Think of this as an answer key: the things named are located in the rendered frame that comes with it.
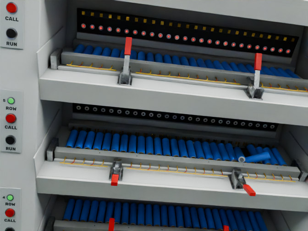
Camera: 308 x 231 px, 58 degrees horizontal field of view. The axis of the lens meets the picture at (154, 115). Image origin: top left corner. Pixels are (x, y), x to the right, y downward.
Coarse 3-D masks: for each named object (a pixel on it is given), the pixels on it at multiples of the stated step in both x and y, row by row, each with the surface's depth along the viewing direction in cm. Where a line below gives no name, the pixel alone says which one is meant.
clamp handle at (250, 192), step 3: (240, 177) 60; (240, 180) 60; (243, 183) 58; (243, 186) 57; (246, 186) 56; (249, 186) 57; (246, 189) 56; (249, 189) 55; (252, 189) 55; (249, 192) 54; (252, 192) 54; (255, 192) 54; (249, 195) 54; (252, 195) 54
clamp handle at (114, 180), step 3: (117, 165) 58; (114, 168) 58; (117, 168) 58; (114, 171) 57; (117, 171) 57; (114, 174) 55; (117, 174) 55; (114, 177) 53; (117, 177) 53; (111, 180) 52; (114, 180) 52; (117, 180) 52; (111, 183) 51; (114, 183) 52; (117, 183) 52
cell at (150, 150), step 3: (147, 138) 69; (150, 138) 69; (147, 141) 68; (150, 141) 68; (147, 144) 67; (150, 144) 67; (147, 147) 66; (150, 147) 66; (153, 147) 67; (147, 150) 65; (150, 150) 65; (153, 150) 66; (147, 153) 65; (150, 153) 65; (153, 153) 65
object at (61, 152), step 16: (64, 160) 60; (96, 160) 61; (112, 160) 62; (128, 160) 62; (144, 160) 62; (160, 160) 62; (176, 160) 63; (192, 160) 63; (208, 160) 64; (288, 176) 66
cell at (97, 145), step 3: (99, 132) 68; (96, 135) 68; (99, 135) 67; (102, 135) 68; (96, 138) 66; (99, 138) 66; (102, 138) 67; (96, 141) 65; (99, 141) 66; (93, 144) 65; (96, 144) 64; (99, 144) 65; (93, 147) 64; (96, 147) 63; (99, 147) 64
